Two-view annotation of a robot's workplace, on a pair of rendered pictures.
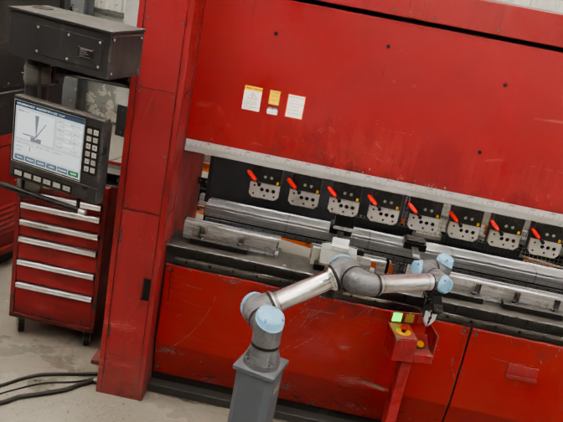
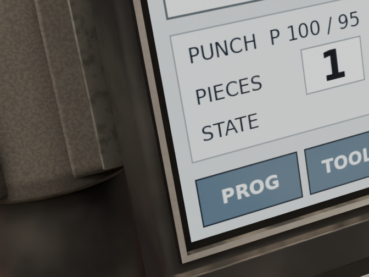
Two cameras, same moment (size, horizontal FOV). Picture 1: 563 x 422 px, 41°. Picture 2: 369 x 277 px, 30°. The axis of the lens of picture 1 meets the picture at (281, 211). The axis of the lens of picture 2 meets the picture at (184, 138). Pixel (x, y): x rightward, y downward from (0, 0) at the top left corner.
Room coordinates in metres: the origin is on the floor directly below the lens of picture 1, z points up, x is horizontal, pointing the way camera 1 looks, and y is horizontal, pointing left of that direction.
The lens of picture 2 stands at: (2.82, 1.33, 1.44)
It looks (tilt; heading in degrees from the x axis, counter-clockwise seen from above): 14 degrees down; 324
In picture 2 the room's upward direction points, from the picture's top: 10 degrees counter-clockwise
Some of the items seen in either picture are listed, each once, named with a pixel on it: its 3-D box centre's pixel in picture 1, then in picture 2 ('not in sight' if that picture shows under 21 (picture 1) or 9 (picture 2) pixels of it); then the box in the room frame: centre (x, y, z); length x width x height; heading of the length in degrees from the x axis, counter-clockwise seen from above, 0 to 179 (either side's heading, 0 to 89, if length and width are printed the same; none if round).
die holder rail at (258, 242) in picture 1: (231, 236); not in sight; (3.63, 0.23, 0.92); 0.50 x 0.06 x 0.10; 87
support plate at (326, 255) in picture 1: (338, 256); not in sight; (3.46, -0.32, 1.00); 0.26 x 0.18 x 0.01; 177
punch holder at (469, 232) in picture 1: (464, 221); not in sight; (3.58, -0.90, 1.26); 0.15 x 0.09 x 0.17; 87
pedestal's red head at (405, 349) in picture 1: (410, 337); not in sight; (3.24, -0.71, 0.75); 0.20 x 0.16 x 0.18; 101
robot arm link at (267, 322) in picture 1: (267, 326); not in sight; (2.72, -0.03, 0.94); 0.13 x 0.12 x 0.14; 25
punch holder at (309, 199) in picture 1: (305, 188); not in sight; (3.62, -0.10, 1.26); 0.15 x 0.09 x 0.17; 87
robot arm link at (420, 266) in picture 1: (426, 270); not in sight; (3.16, -0.69, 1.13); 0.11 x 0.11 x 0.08; 25
